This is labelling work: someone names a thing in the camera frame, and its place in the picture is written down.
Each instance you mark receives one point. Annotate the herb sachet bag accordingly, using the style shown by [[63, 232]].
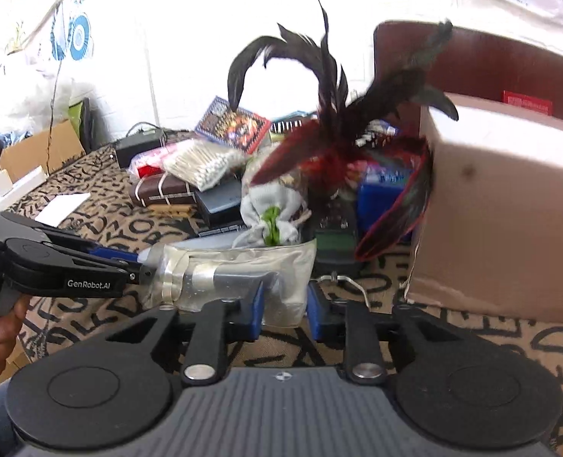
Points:
[[274, 212]]

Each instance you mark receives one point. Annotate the white paper card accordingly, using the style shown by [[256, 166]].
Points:
[[60, 207]]

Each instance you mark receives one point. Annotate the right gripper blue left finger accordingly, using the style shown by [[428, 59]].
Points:
[[254, 304]]

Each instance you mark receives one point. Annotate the brown striped case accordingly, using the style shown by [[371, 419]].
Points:
[[161, 189]]

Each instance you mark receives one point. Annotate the patterned table cloth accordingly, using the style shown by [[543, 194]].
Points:
[[109, 218]]

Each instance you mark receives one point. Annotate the cardboard box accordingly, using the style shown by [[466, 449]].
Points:
[[51, 151]]

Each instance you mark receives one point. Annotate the cotton swabs bag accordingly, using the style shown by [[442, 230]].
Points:
[[202, 164]]

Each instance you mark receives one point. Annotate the clear bag with metal part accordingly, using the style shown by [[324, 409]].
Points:
[[188, 278]]

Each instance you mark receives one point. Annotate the colourful card box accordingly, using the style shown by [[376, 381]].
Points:
[[240, 129]]

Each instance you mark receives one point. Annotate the wooden clothespin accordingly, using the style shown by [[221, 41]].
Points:
[[173, 210]]

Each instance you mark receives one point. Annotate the dark red wooden board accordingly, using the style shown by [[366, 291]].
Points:
[[475, 63]]

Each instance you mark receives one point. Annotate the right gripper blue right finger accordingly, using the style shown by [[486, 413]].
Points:
[[317, 311]]

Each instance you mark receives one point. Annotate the large pink storage box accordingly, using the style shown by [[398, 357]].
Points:
[[491, 241]]

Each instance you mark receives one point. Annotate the black red feather duster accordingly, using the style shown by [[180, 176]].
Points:
[[325, 146]]

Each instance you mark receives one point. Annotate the blue wall decoration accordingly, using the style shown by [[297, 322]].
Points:
[[69, 37]]

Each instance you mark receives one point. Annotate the black power adapter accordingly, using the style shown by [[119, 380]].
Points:
[[135, 144]]

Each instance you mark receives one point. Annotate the pink packet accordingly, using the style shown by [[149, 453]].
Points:
[[148, 163]]

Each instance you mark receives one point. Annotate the blue box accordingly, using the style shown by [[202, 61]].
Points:
[[379, 187]]

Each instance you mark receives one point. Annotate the small red box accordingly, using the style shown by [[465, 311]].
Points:
[[543, 106]]

